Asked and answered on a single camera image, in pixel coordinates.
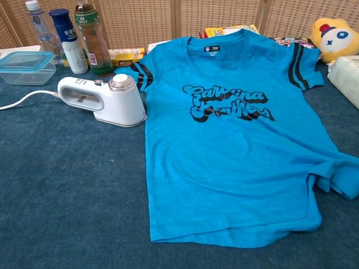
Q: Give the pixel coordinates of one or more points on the blue Carolina Panthers t-shirt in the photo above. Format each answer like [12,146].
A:
[224,168]

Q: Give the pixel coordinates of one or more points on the white handheld steam iron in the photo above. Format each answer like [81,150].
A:
[123,109]

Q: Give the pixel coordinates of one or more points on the white pink packet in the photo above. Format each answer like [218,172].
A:
[154,47]

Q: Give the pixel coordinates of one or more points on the small yellow box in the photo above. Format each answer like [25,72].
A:
[126,57]

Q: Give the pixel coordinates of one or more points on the yellow snack bag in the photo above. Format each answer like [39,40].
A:
[216,32]

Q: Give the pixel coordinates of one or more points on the dark blue carpeted table surface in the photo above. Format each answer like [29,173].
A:
[70,182]

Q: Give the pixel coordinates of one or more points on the wicker folding screen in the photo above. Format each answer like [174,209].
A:
[134,22]

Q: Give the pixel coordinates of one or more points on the green label tea bottle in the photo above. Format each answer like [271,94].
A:
[95,42]

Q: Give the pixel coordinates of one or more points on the white bottle with blue cap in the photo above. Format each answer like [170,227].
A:
[70,50]

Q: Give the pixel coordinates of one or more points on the black pink snack packet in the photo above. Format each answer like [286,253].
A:
[286,41]

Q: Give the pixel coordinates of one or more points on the clear container with blue lid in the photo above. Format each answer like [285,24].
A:
[25,67]

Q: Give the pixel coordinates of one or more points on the clear water bottle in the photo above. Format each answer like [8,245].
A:
[42,30]

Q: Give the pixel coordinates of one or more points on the long cream tissue pack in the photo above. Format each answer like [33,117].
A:
[347,75]

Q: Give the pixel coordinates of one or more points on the yellow plush toy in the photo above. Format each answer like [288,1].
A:
[333,39]

